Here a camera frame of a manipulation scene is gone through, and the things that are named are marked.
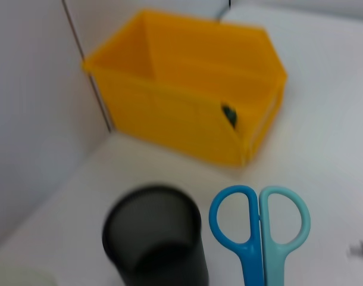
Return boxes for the blue plastic scissors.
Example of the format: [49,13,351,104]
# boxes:
[208,185,312,286]

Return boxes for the clear plastic ruler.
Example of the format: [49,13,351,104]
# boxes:
[349,240,363,259]

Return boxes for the black mesh pen holder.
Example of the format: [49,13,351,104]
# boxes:
[102,186,211,286]

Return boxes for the yellow plastic bin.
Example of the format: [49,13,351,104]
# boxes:
[82,8,289,169]

